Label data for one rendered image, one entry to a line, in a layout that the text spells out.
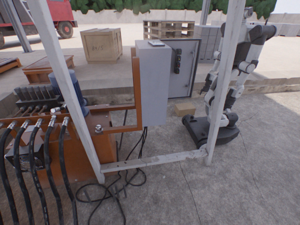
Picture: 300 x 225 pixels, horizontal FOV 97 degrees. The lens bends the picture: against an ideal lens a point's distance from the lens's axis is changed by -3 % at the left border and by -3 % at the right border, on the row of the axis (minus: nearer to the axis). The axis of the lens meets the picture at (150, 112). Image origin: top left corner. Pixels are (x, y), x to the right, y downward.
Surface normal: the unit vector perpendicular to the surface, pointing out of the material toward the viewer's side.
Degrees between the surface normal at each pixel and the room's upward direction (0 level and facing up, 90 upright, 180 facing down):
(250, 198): 0
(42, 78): 90
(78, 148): 90
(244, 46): 101
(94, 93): 91
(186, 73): 90
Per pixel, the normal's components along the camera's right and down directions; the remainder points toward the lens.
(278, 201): 0.00, -0.82
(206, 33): -0.05, 0.57
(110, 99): 0.27, 0.53
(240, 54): 0.15, 0.71
